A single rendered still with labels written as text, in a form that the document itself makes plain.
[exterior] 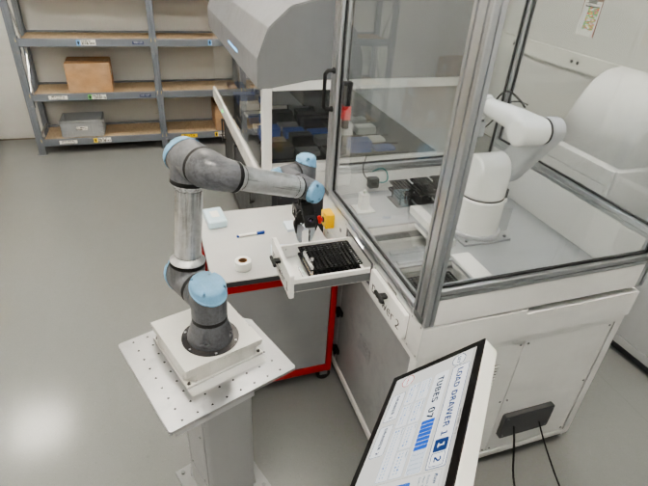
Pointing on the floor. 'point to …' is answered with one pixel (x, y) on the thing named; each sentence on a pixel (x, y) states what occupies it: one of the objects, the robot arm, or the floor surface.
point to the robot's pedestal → (224, 443)
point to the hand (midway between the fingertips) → (305, 240)
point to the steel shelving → (144, 130)
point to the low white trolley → (273, 287)
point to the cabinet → (539, 399)
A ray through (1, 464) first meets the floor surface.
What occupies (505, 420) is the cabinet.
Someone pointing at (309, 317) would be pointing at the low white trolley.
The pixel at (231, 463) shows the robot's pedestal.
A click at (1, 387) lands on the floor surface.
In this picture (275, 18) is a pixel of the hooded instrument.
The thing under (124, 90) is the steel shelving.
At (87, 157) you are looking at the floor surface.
